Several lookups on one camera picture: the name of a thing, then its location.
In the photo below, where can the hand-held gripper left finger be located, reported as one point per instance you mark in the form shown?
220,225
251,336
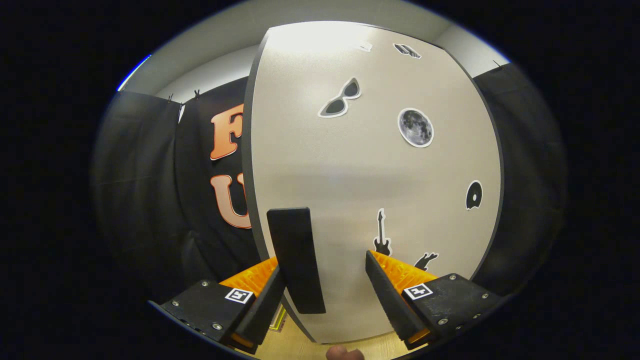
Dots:
265,310

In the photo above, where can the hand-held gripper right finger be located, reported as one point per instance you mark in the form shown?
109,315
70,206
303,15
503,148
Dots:
387,300

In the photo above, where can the beige shoe cabinet door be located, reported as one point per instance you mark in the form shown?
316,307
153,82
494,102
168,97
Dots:
350,175

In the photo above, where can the dark grey shoe cabinet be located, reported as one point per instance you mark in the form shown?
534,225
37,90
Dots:
246,150

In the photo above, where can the book with yellow edge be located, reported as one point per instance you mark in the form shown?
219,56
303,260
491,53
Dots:
278,320

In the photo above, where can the black backdrop cloth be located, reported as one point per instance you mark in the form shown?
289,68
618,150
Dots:
140,200

